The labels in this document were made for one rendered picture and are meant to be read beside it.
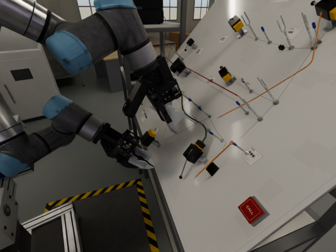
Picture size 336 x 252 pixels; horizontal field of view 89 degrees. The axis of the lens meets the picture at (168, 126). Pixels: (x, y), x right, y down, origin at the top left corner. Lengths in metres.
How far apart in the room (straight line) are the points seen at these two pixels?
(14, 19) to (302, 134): 0.72
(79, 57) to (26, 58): 2.92
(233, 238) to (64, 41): 0.63
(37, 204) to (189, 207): 1.73
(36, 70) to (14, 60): 0.26
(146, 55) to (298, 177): 0.49
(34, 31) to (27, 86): 2.92
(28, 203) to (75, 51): 2.00
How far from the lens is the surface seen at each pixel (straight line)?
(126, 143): 0.54
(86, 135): 0.54
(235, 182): 0.63
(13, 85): 3.40
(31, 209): 2.20
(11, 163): 0.58
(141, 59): 0.42
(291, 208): 0.57
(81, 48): 0.37
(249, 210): 0.56
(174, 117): 0.48
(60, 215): 1.71
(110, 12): 0.41
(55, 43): 0.38
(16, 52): 3.28
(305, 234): 0.99
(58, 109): 0.54
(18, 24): 0.49
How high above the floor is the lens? 1.55
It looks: 34 degrees down
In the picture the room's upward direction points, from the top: straight up
